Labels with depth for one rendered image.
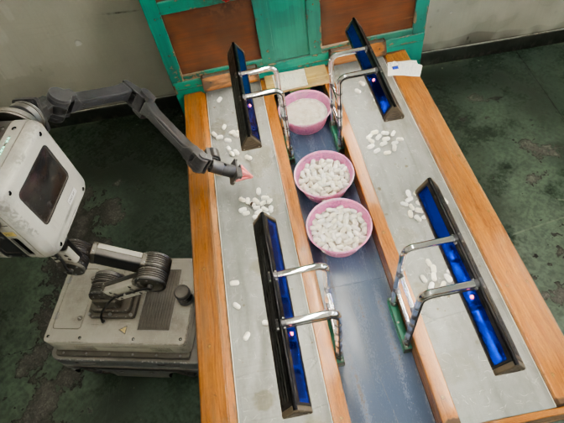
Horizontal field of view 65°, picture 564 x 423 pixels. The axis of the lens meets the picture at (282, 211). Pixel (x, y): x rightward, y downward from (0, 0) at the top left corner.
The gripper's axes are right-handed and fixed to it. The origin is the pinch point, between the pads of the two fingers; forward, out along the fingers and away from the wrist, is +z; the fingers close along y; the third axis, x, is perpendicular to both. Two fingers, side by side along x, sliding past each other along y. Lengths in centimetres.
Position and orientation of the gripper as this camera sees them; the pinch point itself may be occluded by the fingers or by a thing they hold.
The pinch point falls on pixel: (250, 176)
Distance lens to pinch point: 197.9
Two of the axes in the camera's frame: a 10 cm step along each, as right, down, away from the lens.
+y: -1.8, -7.9, 5.9
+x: -5.3, 5.8, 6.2
